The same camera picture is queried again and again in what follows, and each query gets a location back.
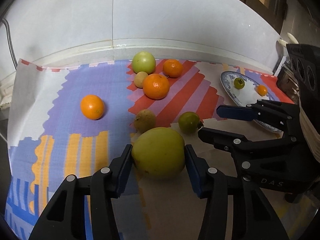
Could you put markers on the large centre orange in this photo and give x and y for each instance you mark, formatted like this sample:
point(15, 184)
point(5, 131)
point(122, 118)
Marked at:
point(156, 86)

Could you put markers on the orange near green apple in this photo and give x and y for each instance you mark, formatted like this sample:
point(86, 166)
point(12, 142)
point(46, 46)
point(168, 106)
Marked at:
point(172, 68)

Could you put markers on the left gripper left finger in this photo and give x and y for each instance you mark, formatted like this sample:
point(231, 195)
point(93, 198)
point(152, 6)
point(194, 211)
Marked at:
point(64, 215)

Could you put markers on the small green fruit on plate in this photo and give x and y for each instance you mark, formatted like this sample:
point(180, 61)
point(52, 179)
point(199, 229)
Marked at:
point(239, 83)

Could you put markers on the large yellow-green apple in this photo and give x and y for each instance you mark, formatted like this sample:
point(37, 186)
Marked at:
point(159, 153)

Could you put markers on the dark green round fruit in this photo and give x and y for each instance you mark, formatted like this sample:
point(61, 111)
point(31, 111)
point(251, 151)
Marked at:
point(189, 123)

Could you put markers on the small orange on plate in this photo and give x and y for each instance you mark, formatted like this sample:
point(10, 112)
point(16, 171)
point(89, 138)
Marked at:
point(262, 90)

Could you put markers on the small tan fruit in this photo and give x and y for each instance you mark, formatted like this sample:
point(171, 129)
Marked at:
point(139, 79)
point(144, 121)

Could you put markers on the colourful patterned table mat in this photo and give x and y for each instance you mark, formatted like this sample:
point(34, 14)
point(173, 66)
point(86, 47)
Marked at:
point(49, 138)

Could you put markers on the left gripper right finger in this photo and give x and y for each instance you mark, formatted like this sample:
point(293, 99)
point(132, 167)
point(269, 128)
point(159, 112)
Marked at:
point(253, 215)

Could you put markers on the blue white porcelain plate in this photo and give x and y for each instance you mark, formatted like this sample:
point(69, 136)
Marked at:
point(245, 96)

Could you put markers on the lone orange on purple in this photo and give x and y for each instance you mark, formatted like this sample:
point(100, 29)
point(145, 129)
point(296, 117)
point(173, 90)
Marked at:
point(92, 107)

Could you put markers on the small tan fruit behind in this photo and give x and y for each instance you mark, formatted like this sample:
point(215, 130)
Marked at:
point(139, 79)

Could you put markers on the light green apple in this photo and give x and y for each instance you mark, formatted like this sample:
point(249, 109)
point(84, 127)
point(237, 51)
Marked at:
point(144, 62)

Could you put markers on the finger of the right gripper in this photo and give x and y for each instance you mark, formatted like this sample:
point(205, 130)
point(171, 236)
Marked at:
point(273, 113)
point(235, 144)

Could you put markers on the small tan fruit front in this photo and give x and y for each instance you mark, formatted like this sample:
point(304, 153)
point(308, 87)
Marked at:
point(144, 121)

